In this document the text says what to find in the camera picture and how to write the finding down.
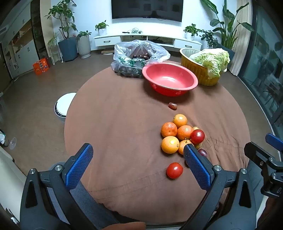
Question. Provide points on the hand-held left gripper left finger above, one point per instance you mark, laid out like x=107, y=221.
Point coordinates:
x=81, y=165

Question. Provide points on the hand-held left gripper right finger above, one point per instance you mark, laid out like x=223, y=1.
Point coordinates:
x=196, y=168

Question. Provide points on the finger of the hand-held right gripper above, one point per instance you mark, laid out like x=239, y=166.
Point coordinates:
x=255, y=152
x=273, y=139

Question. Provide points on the dark purple jujube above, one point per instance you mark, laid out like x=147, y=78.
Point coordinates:
x=203, y=153

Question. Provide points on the red tomato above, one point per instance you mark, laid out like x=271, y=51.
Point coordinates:
x=174, y=170
x=197, y=136

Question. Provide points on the dark reddish orange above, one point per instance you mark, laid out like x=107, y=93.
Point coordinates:
x=169, y=129

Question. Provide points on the red plastic basin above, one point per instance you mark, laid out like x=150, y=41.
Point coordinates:
x=170, y=75

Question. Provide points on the white robot vacuum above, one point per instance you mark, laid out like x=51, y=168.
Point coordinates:
x=64, y=106

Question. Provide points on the dark red jujube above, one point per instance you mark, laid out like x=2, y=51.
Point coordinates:
x=173, y=105

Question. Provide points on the wine glass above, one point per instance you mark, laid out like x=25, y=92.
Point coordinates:
x=13, y=143

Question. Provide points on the glass sliding door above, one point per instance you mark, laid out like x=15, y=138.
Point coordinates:
x=260, y=66

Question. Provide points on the yellow basin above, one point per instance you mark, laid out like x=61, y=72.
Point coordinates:
x=199, y=73

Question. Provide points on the napa cabbage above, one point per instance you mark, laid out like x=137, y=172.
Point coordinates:
x=212, y=59

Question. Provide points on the orange printed box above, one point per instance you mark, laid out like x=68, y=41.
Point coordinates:
x=41, y=66

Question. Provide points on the tall potted tree dark pot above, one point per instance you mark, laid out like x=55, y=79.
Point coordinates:
x=67, y=48

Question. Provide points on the potted plant white ribbed pot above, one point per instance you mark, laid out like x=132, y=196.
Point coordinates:
x=84, y=46

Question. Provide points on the clear plastic bag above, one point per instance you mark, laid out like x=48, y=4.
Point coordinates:
x=123, y=53

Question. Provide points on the small-leaved potted plant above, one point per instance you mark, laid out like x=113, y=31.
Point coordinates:
x=207, y=37

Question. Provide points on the big-leaved potted plant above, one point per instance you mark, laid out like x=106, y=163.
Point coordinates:
x=227, y=26

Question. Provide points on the pile of dark red jujubes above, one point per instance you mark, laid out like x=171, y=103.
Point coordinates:
x=140, y=56

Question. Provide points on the white television cabinet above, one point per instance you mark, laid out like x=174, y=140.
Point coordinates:
x=106, y=41

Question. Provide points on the small plant on stand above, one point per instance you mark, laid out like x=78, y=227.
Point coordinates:
x=52, y=41

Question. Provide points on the small potted plant white pot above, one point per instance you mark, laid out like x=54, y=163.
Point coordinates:
x=190, y=34
x=102, y=31

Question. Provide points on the black television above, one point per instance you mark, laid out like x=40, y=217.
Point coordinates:
x=146, y=8

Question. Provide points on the white wall cabinet unit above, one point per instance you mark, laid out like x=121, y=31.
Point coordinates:
x=24, y=50

